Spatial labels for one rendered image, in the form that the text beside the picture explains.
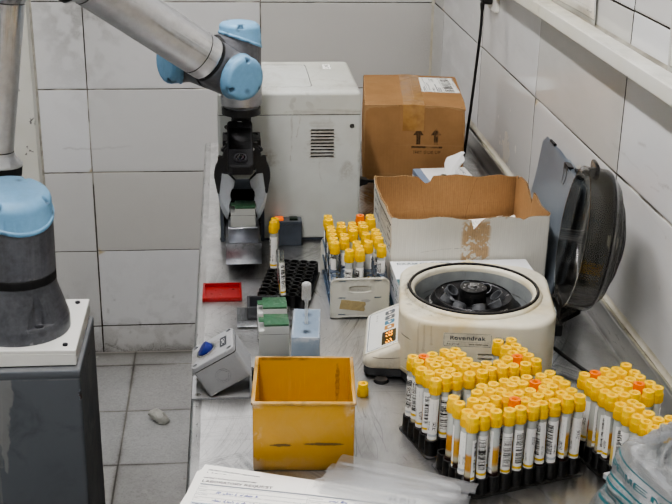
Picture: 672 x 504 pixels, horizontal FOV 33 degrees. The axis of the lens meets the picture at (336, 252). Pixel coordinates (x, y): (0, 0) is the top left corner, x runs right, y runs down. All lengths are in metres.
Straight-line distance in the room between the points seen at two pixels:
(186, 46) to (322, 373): 0.58
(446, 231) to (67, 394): 0.69
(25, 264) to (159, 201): 1.88
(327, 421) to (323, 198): 0.85
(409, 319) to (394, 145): 1.00
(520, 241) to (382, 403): 0.49
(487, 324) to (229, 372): 0.38
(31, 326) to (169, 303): 1.97
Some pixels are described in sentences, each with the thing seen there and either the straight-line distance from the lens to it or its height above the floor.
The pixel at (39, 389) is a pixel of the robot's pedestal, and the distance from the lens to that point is 1.82.
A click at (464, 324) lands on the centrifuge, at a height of 0.99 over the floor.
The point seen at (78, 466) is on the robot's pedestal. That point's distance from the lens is 1.88.
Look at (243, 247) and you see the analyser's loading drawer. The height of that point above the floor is 0.93.
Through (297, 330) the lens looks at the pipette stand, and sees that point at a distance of 1.66.
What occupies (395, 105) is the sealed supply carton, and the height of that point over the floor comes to 1.05.
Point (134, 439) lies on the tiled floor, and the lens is 3.34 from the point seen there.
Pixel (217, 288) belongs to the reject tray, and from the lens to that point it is 2.05.
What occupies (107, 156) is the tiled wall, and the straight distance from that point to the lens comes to 3.61.
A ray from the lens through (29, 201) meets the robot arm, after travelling 1.78.
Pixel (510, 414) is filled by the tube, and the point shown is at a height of 0.98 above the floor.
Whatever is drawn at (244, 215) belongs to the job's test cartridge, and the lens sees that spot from 2.14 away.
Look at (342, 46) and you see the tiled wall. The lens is 3.53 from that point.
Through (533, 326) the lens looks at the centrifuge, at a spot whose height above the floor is 0.99.
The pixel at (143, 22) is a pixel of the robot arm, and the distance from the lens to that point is 1.81.
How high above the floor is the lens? 1.68
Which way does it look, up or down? 21 degrees down
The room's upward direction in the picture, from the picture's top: 1 degrees clockwise
